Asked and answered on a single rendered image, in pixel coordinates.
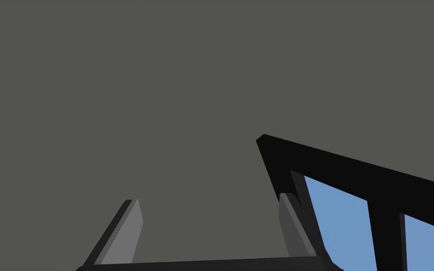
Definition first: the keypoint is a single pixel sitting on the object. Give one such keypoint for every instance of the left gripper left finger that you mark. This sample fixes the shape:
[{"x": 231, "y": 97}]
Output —
[{"x": 121, "y": 237}]

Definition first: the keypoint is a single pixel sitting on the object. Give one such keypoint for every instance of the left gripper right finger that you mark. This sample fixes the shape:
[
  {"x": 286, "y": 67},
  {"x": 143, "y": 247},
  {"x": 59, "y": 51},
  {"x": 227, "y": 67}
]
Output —
[{"x": 296, "y": 233}]

